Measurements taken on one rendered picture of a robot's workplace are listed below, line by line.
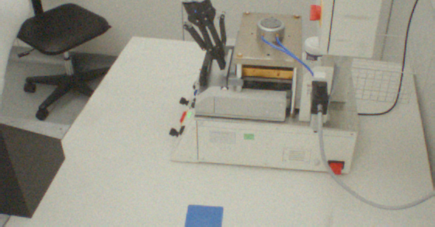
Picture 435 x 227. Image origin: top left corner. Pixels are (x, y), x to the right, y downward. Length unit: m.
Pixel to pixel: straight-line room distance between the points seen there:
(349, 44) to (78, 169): 0.87
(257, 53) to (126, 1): 1.90
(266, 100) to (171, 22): 1.83
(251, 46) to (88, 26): 1.67
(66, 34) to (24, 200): 1.59
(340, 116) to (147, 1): 1.90
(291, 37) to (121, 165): 0.63
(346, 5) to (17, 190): 0.95
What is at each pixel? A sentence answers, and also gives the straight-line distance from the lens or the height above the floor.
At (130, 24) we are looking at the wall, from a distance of 3.23.
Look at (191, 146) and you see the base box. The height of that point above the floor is 0.82.
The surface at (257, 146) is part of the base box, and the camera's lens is 1.46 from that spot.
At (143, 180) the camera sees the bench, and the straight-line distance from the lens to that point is 1.51.
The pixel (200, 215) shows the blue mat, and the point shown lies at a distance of 1.40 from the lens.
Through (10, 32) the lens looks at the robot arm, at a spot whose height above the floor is 1.16.
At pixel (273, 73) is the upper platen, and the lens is 1.39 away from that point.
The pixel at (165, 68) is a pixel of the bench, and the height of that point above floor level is 0.75.
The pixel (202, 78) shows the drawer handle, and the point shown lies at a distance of 1.46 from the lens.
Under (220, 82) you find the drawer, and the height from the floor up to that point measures 0.97.
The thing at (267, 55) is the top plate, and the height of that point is 1.11.
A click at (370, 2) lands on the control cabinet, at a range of 1.23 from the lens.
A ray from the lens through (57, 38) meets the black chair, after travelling 2.85.
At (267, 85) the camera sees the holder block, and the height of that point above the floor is 1.00.
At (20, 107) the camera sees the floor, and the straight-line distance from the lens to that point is 3.25.
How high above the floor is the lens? 1.80
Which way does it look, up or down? 36 degrees down
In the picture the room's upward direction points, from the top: 1 degrees counter-clockwise
